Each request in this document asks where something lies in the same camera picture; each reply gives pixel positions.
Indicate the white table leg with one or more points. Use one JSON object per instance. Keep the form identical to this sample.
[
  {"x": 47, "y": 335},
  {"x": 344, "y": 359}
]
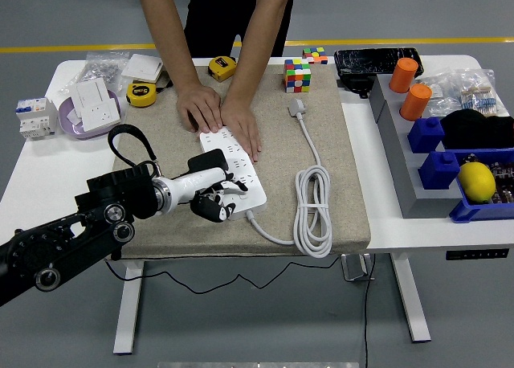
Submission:
[
  {"x": 411, "y": 303},
  {"x": 128, "y": 303}
]

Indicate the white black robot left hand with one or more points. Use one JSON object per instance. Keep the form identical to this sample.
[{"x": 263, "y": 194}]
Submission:
[{"x": 186, "y": 189}]

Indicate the large colourful puzzle cube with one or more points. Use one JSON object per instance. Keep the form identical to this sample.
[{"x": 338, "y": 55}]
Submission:
[{"x": 297, "y": 76}]

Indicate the black desk control panel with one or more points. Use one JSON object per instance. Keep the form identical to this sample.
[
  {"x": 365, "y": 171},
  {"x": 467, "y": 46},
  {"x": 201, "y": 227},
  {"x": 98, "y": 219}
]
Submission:
[{"x": 476, "y": 254}]

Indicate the purple bowl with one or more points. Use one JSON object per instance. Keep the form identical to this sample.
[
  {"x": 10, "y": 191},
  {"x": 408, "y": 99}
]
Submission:
[{"x": 64, "y": 111}]

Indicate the black plastic tray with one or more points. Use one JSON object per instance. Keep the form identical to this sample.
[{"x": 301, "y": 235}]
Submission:
[{"x": 369, "y": 60}]

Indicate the dark circuit board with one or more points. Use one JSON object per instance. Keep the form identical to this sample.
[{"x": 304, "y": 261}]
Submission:
[{"x": 504, "y": 183}]

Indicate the black plug adapter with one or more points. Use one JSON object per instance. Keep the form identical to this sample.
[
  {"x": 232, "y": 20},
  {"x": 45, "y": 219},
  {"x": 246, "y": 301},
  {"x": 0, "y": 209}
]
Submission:
[{"x": 209, "y": 159}]

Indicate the person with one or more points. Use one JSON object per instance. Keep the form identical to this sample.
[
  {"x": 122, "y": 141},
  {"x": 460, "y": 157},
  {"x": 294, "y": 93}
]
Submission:
[{"x": 217, "y": 18}]

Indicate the large white switch panel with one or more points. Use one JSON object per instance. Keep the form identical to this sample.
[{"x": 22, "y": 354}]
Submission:
[{"x": 140, "y": 67}]

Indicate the clear bag of resistors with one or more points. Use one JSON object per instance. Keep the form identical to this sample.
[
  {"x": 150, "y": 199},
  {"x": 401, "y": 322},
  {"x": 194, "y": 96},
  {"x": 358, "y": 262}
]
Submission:
[{"x": 478, "y": 99}]

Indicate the person's right forearm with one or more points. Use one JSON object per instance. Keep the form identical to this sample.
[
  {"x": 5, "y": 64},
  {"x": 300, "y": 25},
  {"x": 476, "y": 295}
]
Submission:
[{"x": 168, "y": 34}]

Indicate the white power strip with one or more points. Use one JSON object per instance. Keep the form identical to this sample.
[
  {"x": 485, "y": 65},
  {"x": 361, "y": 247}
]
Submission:
[{"x": 255, "y": 195}]

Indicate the person's left forearm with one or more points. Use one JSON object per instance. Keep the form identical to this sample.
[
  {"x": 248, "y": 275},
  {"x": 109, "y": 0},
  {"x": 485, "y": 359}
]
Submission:
[{"x": 261, "y": 34}]

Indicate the clear bag of screws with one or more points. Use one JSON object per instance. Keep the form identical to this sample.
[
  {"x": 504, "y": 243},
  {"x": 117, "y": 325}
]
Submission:
[{"x": 96, "y": 68}]

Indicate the white socket panel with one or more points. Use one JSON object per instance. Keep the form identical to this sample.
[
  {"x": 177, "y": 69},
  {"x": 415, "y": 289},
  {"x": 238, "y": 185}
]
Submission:
[{"x": 102, "y": 113}]

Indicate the yellow lemon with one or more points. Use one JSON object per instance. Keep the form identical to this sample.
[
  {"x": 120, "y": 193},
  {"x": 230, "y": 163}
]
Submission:
[{"x": 477, "y": 182}]

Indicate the black cloth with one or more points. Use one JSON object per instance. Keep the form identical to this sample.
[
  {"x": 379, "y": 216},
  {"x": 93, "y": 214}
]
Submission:
[{"x": 474, "y": 129}]

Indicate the blue plastic bin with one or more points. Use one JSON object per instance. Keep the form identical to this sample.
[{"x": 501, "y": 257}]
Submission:
[{"x": 482, "y": 213}]

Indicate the round yellow tape measure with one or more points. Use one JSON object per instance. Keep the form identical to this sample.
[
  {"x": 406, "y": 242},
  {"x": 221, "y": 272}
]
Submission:
[{"x": 140, "y": 95}]

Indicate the grey box under table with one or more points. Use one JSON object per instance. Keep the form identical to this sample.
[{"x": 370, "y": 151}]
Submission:
[{"x": 355, "y": 267}]

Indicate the grey stepped stand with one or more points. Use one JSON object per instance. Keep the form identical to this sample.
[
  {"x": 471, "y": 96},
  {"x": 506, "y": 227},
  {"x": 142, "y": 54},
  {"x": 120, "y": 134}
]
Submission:
[{"x": 401, "y": 163}]

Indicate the orange cylinder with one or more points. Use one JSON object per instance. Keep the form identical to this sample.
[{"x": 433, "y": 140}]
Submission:
[
  {"x": 415, "y": 103},
  {"x": 402, "y": 76}
]

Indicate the white circuit breaker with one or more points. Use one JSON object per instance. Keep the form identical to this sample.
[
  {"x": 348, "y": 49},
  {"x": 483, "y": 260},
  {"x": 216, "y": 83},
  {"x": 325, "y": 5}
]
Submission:
[{"x": 36, "y": 119}]

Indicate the blue block with knob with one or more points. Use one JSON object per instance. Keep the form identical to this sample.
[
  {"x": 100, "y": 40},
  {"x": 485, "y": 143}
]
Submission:
[
  {"x": 425, "y": 137},
  {"x": 439, "y": 171}
]

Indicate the person's left hand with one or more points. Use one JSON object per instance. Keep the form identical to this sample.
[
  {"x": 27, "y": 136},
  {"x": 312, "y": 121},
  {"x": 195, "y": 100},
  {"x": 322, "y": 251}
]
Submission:
[{"x": 243, "y": 125}]

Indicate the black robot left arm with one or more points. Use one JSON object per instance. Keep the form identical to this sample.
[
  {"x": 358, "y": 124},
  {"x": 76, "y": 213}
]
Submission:
[{"x": 60, "y": 243}]

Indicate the person's right hand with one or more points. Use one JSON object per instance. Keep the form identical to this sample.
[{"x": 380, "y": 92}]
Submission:
[{"x": 198, "y": 107}]

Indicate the clear bag of small parts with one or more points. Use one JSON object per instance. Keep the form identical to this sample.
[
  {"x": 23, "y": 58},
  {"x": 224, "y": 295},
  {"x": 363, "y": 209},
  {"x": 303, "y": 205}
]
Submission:
[{"x": 441, "y": 103}]

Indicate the white two-rocker switch panel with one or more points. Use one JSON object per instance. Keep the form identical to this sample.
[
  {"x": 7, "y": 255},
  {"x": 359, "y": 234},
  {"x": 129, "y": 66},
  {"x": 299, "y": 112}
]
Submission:
[{"x": 91, "y": 94}]

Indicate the boxy yellow tape measure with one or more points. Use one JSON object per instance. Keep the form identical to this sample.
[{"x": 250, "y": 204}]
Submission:
[{"x": 220, "y": 68}]

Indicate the grey-brown mat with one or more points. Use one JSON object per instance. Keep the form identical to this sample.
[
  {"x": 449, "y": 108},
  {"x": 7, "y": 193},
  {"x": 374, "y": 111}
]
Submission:
[{"x": 277, "y": 143}]

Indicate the small colourful puzzle cube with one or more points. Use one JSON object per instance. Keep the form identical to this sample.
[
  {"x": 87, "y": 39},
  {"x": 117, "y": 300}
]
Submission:
[{"x": 315, "y": 55}]

